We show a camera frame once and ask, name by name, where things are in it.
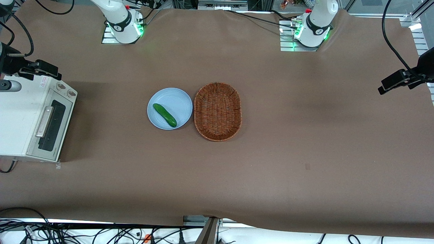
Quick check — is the aluminium side frame rail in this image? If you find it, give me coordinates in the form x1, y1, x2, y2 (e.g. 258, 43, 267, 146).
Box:
400, 14, 434, 105

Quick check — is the white toaster oven body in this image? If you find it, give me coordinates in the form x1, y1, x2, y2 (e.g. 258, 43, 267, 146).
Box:
0, 75, 78, 162

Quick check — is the black cable across table edge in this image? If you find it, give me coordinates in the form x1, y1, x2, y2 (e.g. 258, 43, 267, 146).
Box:
224, 9, 300, 29

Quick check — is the black looped floor cable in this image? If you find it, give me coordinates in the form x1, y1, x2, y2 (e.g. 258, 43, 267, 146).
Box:
0, 207, 55, 244

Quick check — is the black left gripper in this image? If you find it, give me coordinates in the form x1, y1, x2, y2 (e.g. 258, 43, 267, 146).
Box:
378, 47, 434, 95

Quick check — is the oven door with metal handle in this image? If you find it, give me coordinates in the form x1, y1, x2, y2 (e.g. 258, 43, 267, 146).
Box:
27, 89, 74, 161

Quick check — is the black oven power cable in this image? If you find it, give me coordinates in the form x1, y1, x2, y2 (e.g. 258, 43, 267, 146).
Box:
0, 160, 16, 174

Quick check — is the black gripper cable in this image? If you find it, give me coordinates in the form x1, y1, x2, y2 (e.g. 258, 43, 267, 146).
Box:
382, 0, 419, 73
0, 10, 34, 57

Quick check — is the brown oval wicker basket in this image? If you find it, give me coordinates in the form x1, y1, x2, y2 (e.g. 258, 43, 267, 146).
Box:
194, 82, 242, 142

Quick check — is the brown table cover sheet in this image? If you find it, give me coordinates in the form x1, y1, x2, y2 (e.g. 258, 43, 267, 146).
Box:
0, 7, 434, 238

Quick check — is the green cucumber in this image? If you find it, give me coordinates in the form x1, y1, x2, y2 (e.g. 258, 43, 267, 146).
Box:
153, 103, 178, 128

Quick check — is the light blue round plate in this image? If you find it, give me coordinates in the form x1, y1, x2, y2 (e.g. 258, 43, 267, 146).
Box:
147, 87, 193, 130

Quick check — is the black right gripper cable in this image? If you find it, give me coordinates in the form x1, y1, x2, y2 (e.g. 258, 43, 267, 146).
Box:
0, 10, 34, 57

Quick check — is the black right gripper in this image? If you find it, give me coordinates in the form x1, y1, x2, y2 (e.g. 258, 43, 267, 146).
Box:
0, 42, 62, 81

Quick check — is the aluminium frame profile post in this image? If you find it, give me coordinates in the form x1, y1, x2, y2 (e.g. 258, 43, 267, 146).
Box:
183, 215, 225, 244

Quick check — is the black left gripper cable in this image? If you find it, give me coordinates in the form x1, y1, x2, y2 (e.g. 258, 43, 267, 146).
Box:
382, 0, 419, 73

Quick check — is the black hanging loop cable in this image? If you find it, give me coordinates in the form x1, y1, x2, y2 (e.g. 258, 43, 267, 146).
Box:
34, 0, 76, 16

